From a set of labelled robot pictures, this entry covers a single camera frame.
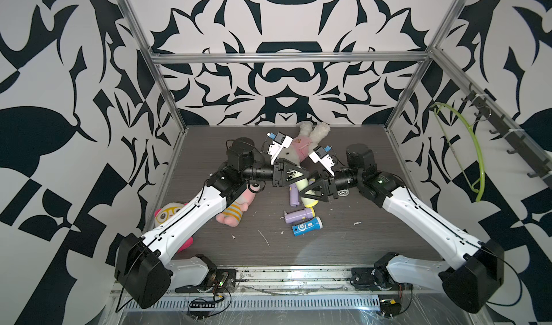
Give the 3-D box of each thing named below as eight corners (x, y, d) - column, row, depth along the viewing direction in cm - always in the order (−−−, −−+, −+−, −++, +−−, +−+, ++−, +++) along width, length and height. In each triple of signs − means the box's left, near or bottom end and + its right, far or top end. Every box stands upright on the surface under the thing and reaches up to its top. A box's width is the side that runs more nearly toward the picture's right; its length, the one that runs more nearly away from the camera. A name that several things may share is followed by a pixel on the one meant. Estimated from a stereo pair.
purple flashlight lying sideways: (283, 224, 88) (283, 222, 86) (280, 215, 90) (281, 212, 88) (313, 218, 89) (314, 215, 87) (310, 209, 92) (310, 206, 90)
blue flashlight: (294, 239, 84) (295, 236, 82) (291, 228, 87) (291, 225, 84) (323, 228, 87) (324, 225, 84) (318, 219, 89) (320, 215, 87)
